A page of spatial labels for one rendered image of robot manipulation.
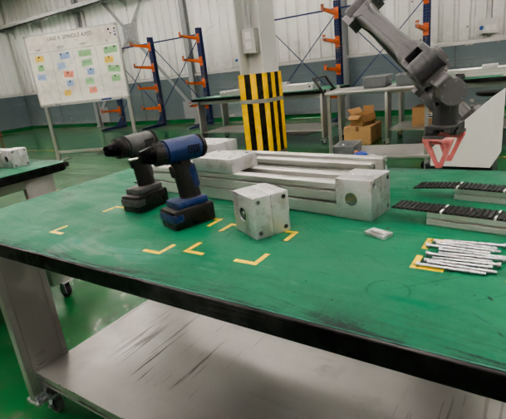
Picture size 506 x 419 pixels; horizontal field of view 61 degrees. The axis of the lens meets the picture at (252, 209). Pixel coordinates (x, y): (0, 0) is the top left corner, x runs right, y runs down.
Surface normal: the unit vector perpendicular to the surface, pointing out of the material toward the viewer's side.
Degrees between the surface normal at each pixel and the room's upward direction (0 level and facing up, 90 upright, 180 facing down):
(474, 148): 90
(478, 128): 90
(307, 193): 90
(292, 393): 0
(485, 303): 0
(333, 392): 0
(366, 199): 90
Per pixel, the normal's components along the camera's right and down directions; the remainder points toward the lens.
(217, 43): -0.55, 0.32
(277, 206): 0.47, 0.22
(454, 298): -0.11, -0.94
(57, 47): -0.23, 0.33
